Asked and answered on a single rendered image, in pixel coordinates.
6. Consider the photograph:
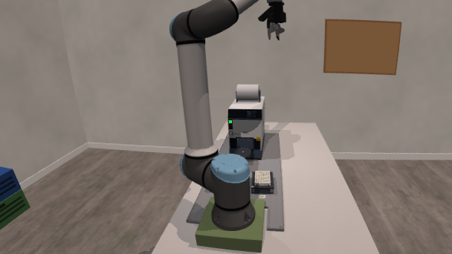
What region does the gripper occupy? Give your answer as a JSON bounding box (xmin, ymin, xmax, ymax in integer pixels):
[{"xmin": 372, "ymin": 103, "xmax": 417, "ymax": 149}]
[{"xmin": 267, "ymin": 1, "xmax": 286, "ymax": 40}]

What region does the dark grey rectangular frame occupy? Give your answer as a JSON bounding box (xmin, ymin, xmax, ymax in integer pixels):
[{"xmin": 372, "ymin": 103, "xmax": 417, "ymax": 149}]
[{"xmin": 251, "ymin": 172, "xmax": 274, "ymax": 194}]

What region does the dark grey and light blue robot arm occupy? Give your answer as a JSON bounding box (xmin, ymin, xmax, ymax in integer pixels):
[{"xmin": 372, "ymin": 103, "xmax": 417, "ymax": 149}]
[{"xmin": 169, "ymin": 0, "xmax": 259, "ymax": 231}]

